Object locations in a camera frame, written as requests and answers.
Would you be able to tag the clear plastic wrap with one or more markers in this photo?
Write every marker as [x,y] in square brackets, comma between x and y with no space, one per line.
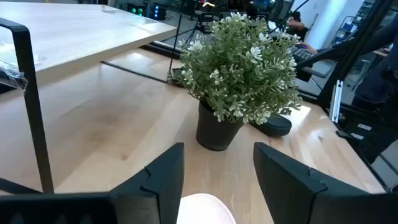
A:
[12,77]

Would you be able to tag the black plant pot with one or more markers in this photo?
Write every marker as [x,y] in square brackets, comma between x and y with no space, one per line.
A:
[214,133]

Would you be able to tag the black frame post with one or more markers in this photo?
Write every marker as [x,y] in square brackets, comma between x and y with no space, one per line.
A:
[351,56]

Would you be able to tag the black tripod stand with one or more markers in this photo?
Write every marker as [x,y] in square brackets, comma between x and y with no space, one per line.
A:
[205,22]

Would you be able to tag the black slide sandal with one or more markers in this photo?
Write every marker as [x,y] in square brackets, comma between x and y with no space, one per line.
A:
[275,126]

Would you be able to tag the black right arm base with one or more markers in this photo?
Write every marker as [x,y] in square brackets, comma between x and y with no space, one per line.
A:
[370,146]

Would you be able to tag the green artificial plant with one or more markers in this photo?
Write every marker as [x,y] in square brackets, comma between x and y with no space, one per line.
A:
[236,68]

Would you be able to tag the black keyboard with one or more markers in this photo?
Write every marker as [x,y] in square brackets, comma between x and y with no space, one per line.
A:
[300,53]

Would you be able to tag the black computer with lights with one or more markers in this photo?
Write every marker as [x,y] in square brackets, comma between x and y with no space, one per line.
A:
[146,11]

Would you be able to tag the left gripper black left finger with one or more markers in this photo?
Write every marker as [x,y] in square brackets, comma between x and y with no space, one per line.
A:
[164,180]

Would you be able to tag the wooden shelf black metal frame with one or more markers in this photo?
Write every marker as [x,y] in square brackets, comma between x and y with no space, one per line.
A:
[77,31]

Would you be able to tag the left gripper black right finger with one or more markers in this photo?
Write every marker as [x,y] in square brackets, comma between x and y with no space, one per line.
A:
[280,180]

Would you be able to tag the silver aluminium strip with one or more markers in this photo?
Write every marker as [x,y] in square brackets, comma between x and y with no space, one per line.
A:
[336,102]

